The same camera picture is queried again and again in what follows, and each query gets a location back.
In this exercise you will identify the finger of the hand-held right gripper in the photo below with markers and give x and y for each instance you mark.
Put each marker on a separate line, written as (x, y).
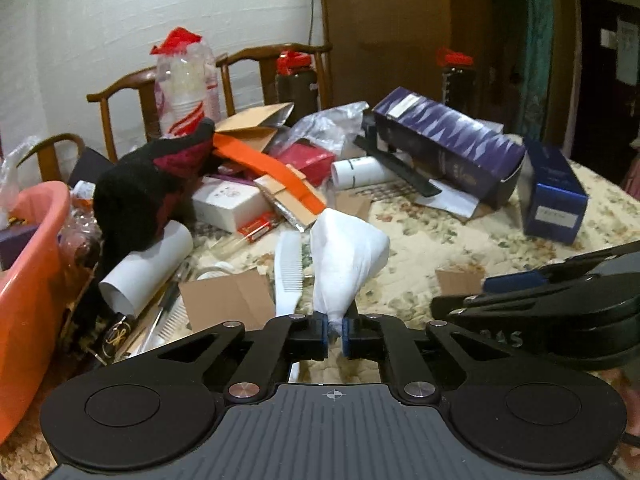
(515, 282)
(500, 304)

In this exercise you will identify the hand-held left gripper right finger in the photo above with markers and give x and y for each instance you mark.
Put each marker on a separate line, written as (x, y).
(348, 337)

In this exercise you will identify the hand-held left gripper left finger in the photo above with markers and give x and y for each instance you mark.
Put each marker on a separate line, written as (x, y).
(325, 332)

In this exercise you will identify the white cloth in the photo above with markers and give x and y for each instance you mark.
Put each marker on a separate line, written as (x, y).
(345, 260)

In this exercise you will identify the black comb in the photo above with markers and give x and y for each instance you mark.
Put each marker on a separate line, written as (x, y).
(400, 165)

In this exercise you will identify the pink plastic basin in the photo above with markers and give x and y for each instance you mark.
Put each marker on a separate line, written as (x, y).
(30, 310)

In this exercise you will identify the floral cloth covered desktop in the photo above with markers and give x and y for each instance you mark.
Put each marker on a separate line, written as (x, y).
(450, 240)

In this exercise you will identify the small cardboard piece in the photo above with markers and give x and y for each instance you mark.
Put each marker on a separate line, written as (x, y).
(460, 281)
(354, 206)

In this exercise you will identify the white comb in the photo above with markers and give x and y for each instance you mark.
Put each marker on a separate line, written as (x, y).
(288, 270)

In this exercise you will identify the person's leg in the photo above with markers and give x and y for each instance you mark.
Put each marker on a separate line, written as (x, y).
(630, 410)

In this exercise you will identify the dark blue box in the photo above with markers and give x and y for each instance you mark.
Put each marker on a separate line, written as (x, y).
(552, 195)

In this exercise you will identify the white paper sheet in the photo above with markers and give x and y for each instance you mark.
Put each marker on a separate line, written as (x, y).
(450, 202)

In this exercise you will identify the large cardboard piece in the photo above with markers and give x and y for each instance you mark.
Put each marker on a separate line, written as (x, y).
(225, 300)

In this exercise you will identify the red slim packet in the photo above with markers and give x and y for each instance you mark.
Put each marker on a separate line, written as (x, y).
(256, 225)

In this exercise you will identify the large purple patterned box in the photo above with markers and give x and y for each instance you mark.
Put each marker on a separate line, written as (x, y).
(450, 140)

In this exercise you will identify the white socket box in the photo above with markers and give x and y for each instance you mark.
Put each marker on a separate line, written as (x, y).
(227, 205)

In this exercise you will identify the black pen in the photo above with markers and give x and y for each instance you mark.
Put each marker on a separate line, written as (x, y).
(165, 305)

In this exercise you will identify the white cylindrical tube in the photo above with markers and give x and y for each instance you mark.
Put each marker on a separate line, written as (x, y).
(362, 172)

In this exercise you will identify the rolled white paper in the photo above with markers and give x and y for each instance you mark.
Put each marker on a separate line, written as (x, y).
(145, 270)

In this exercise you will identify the clear plastic wrapper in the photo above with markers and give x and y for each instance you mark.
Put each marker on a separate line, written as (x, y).
(325, 130)

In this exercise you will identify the dark bottle red cap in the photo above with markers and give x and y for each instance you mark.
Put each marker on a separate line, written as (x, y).
(456, 85)
(296, 87)

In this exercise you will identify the brown paper envelope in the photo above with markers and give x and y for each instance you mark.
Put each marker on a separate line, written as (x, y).
(255, 117)

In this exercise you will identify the black and red garment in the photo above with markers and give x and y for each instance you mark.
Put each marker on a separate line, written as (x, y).
(135, 190)

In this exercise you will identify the teal hanging cloth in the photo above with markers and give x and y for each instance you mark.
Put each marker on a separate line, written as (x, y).
(530, 45)

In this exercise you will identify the wooden door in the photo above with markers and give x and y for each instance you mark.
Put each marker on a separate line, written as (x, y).
(400, 25)

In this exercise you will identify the bag of paper cups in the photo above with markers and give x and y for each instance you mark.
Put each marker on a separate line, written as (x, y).
(187, 85)

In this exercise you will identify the dark purple box lid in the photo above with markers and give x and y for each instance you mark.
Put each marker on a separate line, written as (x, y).
(90, 165)

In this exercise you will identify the wooden slat-back chair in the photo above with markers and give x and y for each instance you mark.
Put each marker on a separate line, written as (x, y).
(130, 90)

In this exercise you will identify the purple barcode box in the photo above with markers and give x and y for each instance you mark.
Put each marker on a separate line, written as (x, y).
(17, 247)

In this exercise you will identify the round-back wooden chair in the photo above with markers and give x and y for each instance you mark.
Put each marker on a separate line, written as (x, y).
(55, 145)

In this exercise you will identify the crumpled clear plastic bag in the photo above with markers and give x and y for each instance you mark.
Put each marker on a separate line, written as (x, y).
(12, 180)

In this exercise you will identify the white wall switch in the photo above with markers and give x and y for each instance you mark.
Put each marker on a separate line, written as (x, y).
(608, 39)

